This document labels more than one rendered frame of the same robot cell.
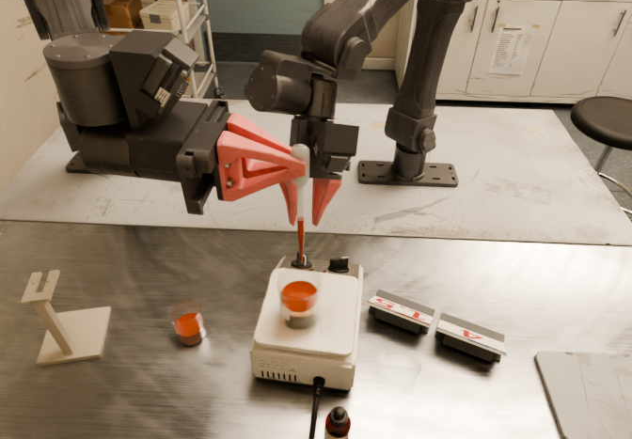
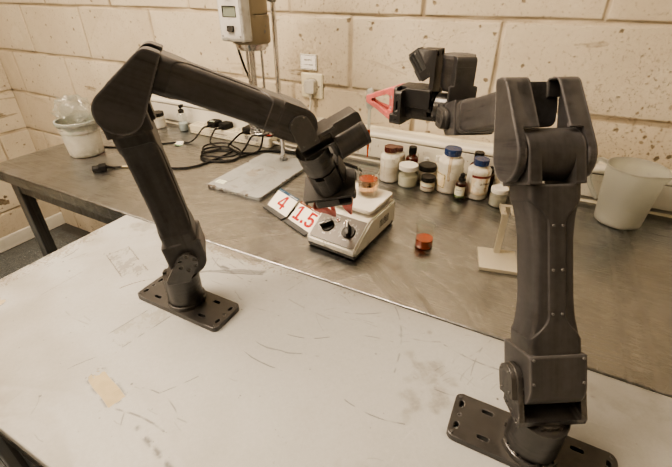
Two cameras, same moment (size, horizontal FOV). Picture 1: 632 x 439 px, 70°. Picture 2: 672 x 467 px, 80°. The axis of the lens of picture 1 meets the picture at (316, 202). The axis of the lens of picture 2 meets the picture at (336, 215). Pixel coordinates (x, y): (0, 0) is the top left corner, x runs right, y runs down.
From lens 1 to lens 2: 119 cm
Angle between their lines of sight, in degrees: 106
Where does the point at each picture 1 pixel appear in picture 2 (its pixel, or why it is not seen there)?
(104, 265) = (494, 300)
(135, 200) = (483, 363)
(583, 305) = (209, 206)
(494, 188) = (140, 268)
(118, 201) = not seen: hidden behind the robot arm
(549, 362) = (258, 194)
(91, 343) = (484, 251)
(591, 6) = not seen: outside the picture
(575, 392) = (262, 187)
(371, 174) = (221, 306)
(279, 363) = not seen: hidden behind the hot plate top
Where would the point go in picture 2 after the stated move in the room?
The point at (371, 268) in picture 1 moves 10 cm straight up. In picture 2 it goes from (297, 246) to (295, 209)
